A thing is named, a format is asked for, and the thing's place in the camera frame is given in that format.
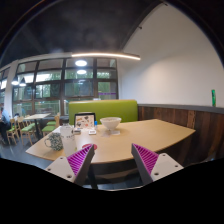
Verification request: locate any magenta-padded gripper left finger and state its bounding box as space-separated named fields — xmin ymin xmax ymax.
xmin=44 ymin=143 xmax=96 ymax=187

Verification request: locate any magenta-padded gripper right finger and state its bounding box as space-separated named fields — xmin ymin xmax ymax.
xmin=130 ymin=142 xmax=185 ymax=186

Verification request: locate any flat round red coaster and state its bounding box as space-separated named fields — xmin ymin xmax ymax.
xmin=81 ymin=143 xmax=99 ymax=151

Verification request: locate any green speckled ceramic mug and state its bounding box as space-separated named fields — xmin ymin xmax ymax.
xmin=43 ymin=131 xmax=64 ymax=152

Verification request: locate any white paper napkin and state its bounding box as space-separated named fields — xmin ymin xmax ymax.
xmin=105 ymin=129 xmax=122 ymax=137

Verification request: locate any white ceramic bowl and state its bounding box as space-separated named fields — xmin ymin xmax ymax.
xmin=99 ymin=116 xmax=123 ymax=132

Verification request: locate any group of green-seated wooden chairs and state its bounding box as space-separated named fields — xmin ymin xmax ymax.
xmin=6 ymin=112 xmax=62 ymax=146

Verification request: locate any light wooden dining table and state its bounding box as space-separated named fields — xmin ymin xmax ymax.
xmin=23 ymin=113 xmax=52 ymax=138

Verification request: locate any green upholstered bench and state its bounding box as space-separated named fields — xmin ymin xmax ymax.
xmin=68 ymin=99 xmax=139 ymax=126

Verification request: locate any person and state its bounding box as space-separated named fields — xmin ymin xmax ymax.
xmin=0 ymin=106 xmax=13 ymax=145

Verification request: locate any long curved ceiling light strip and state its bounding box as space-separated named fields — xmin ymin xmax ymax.
xmin=70 ymin=51 xmax=142 ymax=62

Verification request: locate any large dark-framed window wall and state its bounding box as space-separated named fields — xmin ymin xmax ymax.
xmin=0 ymin=57 xmax=119 ymax=118

